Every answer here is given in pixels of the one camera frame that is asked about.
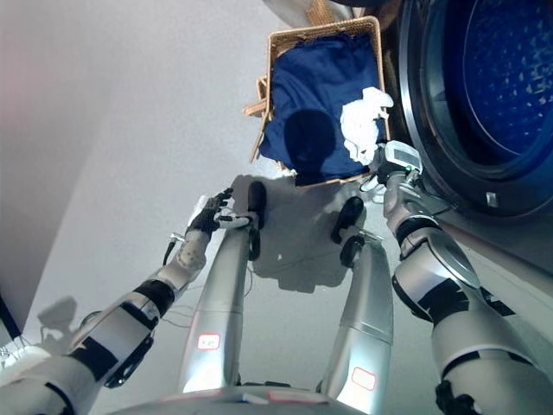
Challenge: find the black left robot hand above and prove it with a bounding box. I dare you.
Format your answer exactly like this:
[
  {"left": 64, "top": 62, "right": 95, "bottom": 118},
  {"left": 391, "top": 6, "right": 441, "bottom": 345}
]
[{"left": 186, "top": 188, "right": 252, "bottom": 237}]

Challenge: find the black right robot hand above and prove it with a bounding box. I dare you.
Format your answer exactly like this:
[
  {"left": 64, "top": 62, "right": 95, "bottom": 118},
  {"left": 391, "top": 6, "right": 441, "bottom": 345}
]
[{"left": 366, "top": 138, "right": 424, "bottom": 187}]

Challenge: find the white garment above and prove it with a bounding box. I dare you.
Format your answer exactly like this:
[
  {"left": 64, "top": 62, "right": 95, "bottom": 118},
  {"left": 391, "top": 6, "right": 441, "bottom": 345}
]
[{"left": 339, "top": 86, "right": 395, "bottom": 166}]

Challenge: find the grey front-load washing machine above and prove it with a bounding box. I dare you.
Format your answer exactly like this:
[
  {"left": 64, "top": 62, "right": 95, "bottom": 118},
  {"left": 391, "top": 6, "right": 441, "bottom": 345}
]
[{"left": 379, "top": 0, "right": 553, "bottom": 265}]

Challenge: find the brown wicker laundry basket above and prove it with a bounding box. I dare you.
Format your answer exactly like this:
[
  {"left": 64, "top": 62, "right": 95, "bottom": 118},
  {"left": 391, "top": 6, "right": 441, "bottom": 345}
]
[{"left": 242, "top": 16, "right": 395, "bottom": 188}]

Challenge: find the black left robot foot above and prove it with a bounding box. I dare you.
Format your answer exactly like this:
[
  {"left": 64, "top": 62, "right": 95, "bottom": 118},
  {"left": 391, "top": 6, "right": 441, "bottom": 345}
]
[{"left": 245, "top": 180, "right": 268, "bottom": 261}]

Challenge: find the black robot foot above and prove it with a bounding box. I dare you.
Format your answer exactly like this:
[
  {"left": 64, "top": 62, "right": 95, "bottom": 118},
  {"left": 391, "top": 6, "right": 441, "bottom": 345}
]
[
  {"left": 245, "top": 180, "right": 268, "bottom": 261},
  {"left": 330, "top": 196, "right": 366, "bottom": 267}
]

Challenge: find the black right robot foot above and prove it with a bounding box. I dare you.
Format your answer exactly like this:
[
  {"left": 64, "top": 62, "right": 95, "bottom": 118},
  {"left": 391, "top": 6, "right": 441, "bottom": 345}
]
[{"left": 330, "top": 196, "right": 366, "bottom": 267}]

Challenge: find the dark blue garment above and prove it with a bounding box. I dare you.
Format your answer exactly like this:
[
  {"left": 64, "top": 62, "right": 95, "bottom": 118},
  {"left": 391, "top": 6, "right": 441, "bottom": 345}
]
[{"left": 261, "top": 32, "right": 388, "bottom": 188}]

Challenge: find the silver right robot leg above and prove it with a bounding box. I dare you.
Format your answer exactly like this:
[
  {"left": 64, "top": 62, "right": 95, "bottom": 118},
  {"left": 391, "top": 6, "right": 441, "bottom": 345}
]
[{"left": 317, "top": 235, "right": 396, "bottom": 397}]

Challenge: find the grey robot torso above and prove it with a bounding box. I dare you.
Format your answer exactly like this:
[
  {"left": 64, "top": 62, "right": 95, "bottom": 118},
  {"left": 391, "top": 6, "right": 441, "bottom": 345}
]
[{"left": 116, "top": 382, "right": 347, "bottom": 415}]

